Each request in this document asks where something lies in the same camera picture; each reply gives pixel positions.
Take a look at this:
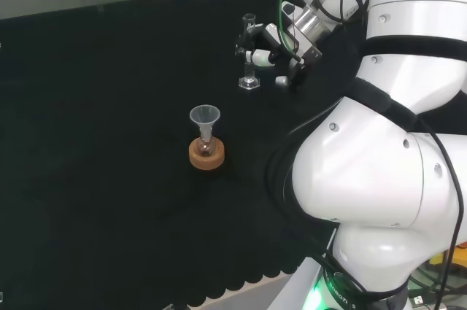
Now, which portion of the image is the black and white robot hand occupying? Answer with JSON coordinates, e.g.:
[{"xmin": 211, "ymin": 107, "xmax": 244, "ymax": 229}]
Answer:
[{"xmin": 234, "ymin": 22, "xmax": 323, "ymax": 89}]

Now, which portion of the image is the clear graduated cylinder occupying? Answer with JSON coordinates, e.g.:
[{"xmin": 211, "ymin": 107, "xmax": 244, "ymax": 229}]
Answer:
[{"xmin": 238, "ymin": 12, "xmax": 261, "ymax": 91}]

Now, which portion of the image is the clear plastic funnel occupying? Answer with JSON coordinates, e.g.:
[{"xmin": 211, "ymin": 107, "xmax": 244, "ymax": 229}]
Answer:
[{"xmin": 188, "ymin": 104, "xmax": 221, "ymax": 143}]

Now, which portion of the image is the round-bottom glass flask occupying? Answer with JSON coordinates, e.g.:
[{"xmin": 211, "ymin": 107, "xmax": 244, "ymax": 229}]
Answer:
[{"xmin": 196, "ymin": 131, "xmax": 215, "ymax": 158}]

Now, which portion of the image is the black cloth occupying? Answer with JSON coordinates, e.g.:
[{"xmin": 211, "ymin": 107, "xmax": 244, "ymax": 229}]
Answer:
[{"xmin": 0, "ymin": 0, "xmax": 467, "ymax": 308}]

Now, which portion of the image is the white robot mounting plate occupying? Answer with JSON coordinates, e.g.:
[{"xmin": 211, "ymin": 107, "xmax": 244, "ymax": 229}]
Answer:
[{"xmin": 269, "ymin": 255, "xmax": 329, "ymax": 310}]

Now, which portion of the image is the yellow stop button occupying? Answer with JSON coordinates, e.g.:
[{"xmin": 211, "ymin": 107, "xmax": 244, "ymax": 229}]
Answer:
[{"xmin": 429, "ymin": 241, "xmax": 467, "ymax": 275}]

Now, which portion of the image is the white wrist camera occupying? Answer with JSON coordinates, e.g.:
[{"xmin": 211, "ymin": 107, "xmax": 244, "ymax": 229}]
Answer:
[{"xmin": 280, "ymin": 1, "xmax": 298, "ymax": 18}]

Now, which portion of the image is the green cable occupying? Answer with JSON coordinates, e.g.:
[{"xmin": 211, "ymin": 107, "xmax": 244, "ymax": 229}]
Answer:
[{"xmin": 278, "ymin": 0, "xmax": 304, "ymax": 63}]

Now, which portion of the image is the cork ring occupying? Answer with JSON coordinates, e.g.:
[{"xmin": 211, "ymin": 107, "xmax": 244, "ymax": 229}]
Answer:
[{"xmin": 188, "ymin": 136, "xmax": 225, "ymax": 171}]

